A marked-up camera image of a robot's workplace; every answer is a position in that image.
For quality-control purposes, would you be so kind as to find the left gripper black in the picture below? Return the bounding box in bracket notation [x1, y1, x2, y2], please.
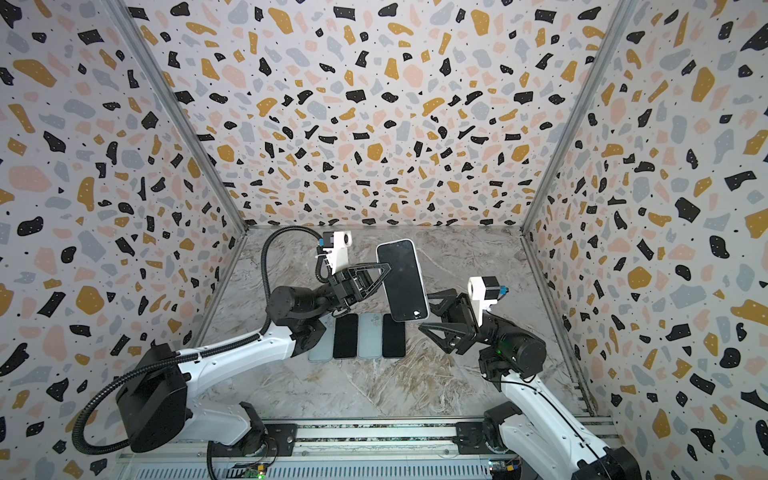
[308, 268, 389, 325]

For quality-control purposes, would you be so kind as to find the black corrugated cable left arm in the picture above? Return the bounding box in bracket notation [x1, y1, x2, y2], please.
[71, 225, 334, 455]

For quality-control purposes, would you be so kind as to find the left corner aluminium post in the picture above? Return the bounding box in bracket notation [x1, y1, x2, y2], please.
[103, 0, 248, 235]

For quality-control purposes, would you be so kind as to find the right corner aluminium post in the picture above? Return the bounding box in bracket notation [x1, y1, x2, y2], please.
[520, 0, 637, 237]

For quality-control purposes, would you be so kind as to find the white ribbed cable tray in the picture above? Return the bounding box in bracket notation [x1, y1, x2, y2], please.
[119, 459, 491, 479]

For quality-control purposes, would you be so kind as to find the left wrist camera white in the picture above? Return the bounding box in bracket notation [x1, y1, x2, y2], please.
[318, 231, 352, 275]

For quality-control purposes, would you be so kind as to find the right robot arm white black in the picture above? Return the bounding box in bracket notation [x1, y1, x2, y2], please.
[419, 289, 641, 479]

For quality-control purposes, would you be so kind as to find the corner aluminium post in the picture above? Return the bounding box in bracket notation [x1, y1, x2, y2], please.
[103, 0, 248, 235]
[520, 0, 637, 237]

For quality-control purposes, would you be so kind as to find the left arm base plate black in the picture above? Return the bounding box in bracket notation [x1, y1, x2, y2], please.
[211, 423, 298, 459]

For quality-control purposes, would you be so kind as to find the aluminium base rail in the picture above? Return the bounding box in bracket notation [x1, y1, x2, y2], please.
[113, 416, 631, 480]

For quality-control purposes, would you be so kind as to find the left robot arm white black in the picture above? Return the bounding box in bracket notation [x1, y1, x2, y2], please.
[72, 263, 390, 456]

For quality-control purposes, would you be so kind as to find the white phone case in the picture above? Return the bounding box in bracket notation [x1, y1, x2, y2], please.
[375, 238, 431, 324]

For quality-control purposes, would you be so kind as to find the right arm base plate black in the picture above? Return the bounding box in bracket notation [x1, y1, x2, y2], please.
[452, 422, 507, 455]

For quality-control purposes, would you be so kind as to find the black phone blue back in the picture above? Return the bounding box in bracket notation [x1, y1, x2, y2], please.
[332, 314, 359, 359]

